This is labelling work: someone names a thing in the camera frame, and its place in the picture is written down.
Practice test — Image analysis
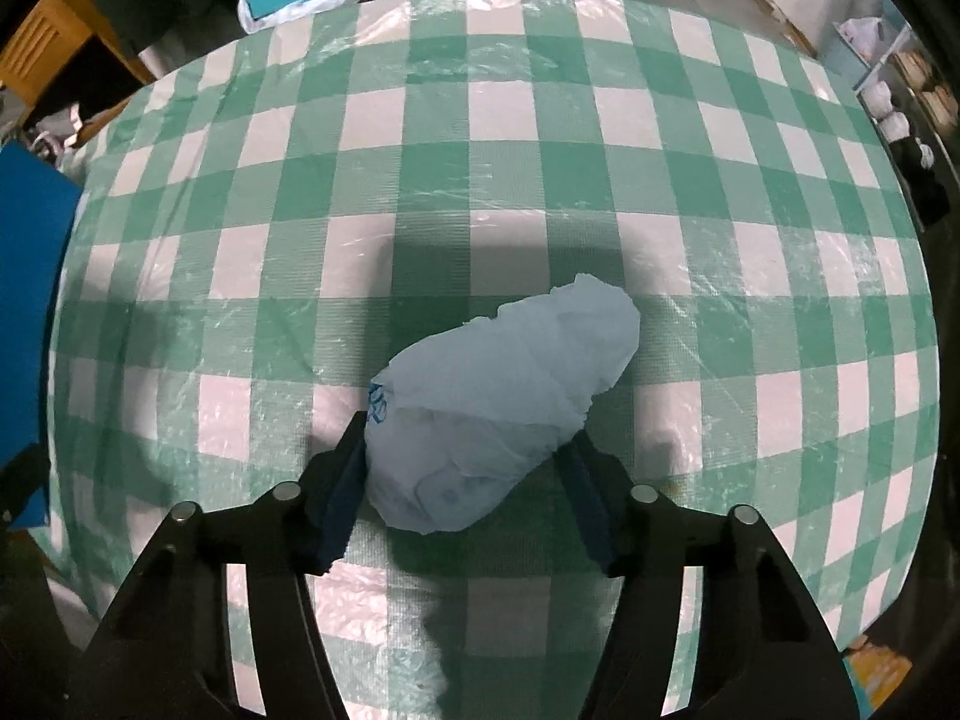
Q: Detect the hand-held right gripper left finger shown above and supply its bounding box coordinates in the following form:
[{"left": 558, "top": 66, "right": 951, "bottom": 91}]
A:
[{"left": 71, "top": 409, "right": 370, "bottom": 720}]

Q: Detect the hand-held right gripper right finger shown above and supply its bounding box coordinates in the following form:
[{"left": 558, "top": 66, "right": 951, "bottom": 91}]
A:
[{"left": 555, "top": 439, "right": 860, "bottom": 720}]

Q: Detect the blue cardboard box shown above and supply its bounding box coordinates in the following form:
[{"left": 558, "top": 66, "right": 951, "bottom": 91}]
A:
[{"left": 0, "top": 142, "right": 89, "bottom": 533}]

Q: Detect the yellow blue packet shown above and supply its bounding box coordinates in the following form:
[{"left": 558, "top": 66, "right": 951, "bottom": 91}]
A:
[{"left": 844, "top": 641, "right": 912, "bottom": 713}]

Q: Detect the green white checked tablecloth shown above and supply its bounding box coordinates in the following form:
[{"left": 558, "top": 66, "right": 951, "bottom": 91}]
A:
[{"left": 45, "top": 0, "right": 942, "bottom": 720}]

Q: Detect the thin white plastic bag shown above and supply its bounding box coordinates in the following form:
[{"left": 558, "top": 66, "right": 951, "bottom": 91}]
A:
[{"left": 238, "top": 0, "right": 368, "bottom": 35}]

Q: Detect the group of assorted shoes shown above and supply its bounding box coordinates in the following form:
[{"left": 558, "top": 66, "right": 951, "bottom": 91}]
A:
[{"left": 859, "top": 22, "right": 960, "bottom": 226}]

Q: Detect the light blue shoe rack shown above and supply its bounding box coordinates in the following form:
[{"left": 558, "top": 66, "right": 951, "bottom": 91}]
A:
[{"left": 825, "top": 11, "right": 960, "bottom": 233}]

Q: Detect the pink white plastic bag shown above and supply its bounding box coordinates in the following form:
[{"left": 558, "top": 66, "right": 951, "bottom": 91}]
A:
[{"left": 840, "top": 15, "right": 886, "bottom": 61}]

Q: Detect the wooden louvered wardrobe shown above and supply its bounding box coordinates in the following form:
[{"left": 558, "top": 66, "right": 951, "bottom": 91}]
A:
[{"left": 0, "top": 0, "right": 151, "bottom": 102}]

